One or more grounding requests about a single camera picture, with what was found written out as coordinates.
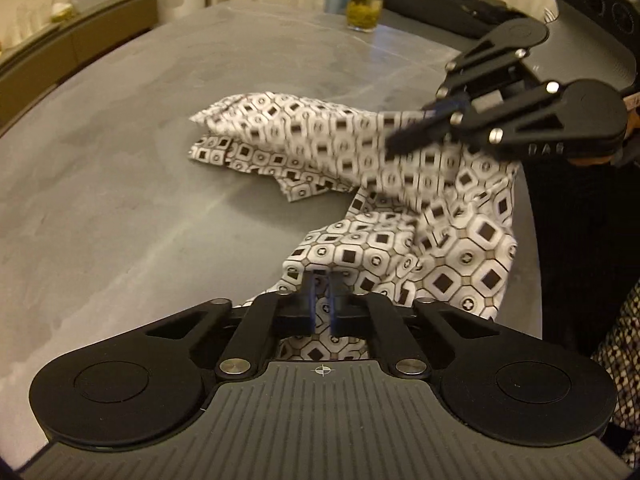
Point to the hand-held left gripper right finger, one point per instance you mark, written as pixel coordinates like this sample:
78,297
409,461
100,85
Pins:
332,305

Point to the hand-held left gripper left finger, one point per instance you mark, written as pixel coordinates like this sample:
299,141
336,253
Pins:
311,305

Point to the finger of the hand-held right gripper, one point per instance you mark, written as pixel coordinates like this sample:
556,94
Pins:
475,70
510,112

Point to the white black patterned garment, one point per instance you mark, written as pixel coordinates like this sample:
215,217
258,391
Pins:
350,135

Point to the person's speckled clothing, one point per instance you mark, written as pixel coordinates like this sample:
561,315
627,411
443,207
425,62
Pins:
622,360

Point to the long low sideboard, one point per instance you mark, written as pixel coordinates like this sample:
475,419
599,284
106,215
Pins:
100,35

